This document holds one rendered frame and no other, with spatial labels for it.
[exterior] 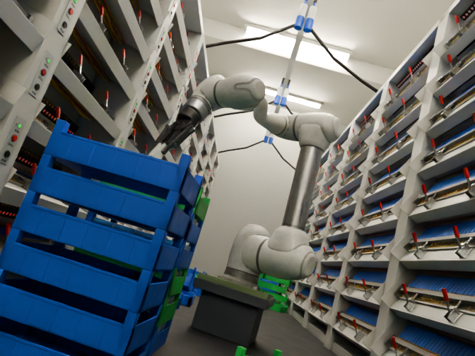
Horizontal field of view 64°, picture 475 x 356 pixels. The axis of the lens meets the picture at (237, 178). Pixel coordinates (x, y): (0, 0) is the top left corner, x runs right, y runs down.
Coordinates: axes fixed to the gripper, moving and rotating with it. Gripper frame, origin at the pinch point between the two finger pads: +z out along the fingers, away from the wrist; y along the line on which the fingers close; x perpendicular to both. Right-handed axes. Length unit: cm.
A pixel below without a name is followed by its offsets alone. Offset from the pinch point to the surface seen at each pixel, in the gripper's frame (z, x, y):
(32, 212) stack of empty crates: 44, 25, -19
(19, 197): 36.7, 14.8, 14.8
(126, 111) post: -25, -3, 43
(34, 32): 10.0, 48.0, 1.9
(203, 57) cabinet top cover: -140, -41, 99
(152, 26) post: -63, 17, 46
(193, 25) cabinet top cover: -126, -11, 82
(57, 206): 27.7, -2.2, 27.4
